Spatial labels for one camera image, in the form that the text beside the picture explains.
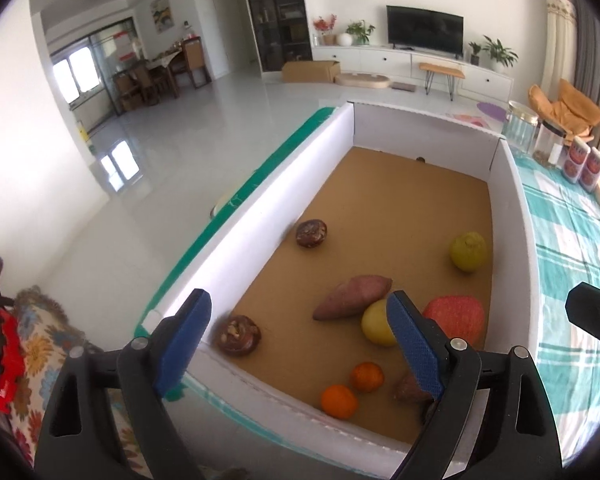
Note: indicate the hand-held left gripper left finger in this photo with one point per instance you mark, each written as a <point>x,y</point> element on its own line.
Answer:
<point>180,355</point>

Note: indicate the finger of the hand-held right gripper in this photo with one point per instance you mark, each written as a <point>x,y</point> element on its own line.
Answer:
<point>597,315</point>

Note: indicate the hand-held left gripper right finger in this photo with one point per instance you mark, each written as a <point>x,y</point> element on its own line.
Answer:
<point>417,350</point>

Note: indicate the red apple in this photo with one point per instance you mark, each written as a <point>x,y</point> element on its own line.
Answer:
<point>455,320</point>

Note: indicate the yellow round fruit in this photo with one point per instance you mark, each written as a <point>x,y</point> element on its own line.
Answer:
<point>376,322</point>

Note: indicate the white cardboard box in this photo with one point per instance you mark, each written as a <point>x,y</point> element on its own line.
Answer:
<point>280,200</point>

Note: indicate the small purple sweet potato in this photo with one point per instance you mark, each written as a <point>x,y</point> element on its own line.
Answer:
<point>407,390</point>

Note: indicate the small orange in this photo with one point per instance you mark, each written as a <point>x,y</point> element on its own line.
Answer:
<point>339,402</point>
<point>367,377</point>

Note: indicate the large purple sweet potato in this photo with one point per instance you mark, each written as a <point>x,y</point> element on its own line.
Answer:
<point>352,297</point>

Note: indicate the yellow-green citrus fruit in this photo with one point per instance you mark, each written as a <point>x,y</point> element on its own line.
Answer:
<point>469,252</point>

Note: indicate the clear jar with white label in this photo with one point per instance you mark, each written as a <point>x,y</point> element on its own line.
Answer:
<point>550,145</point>

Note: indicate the floral blanket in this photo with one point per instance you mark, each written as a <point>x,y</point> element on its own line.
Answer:
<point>35,350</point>

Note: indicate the orange cushioned chair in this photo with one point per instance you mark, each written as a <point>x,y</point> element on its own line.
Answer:
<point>570,107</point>

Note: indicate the glass jar with gold lid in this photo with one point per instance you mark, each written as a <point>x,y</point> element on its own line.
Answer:
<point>520,130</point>

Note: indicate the red cloth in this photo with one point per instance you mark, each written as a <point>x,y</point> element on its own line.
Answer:
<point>7,360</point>

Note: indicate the purple round mat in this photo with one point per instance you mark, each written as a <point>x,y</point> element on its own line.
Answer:
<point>491,110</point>

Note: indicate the pink floor mat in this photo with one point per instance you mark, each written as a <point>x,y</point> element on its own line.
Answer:
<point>467,119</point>

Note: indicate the grey curtain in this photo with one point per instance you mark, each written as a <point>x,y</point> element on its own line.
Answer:
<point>595,50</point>

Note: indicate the cream patterned curtain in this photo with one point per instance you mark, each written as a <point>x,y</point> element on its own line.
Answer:
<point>557,45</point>

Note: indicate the large green potted plant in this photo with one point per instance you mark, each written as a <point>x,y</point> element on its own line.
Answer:
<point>500,52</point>

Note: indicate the small green potted plant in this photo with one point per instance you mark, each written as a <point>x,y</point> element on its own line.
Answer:
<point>475,52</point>

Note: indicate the wooden bench with metal legs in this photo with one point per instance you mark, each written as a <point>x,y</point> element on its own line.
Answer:
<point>441,69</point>

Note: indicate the grey floor mat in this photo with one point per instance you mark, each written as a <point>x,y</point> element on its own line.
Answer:
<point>405,87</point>

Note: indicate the beige oval scratch board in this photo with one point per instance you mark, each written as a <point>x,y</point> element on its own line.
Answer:
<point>362,81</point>

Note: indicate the dining table with chairs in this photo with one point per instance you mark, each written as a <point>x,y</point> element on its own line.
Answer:
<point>165,72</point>

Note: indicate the black television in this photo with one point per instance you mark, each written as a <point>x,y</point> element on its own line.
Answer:
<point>425,30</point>

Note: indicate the white television cabinet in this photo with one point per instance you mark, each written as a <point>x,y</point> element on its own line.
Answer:
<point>370,57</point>

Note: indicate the brown cardboard carton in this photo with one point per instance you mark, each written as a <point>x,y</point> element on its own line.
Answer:
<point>307,72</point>

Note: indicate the white round vase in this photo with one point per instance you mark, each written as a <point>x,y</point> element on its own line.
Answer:
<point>344,39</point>

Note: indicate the green plant in white pot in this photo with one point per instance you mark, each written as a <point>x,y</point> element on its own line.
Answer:
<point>360,32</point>

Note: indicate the red flowers in pot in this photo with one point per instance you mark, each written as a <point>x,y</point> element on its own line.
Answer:
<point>324,27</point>

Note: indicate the black glass display cabinet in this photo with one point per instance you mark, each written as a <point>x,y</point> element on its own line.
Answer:
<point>280,15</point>

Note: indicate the framed wall painting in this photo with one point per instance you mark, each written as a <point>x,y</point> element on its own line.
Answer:
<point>161,12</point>

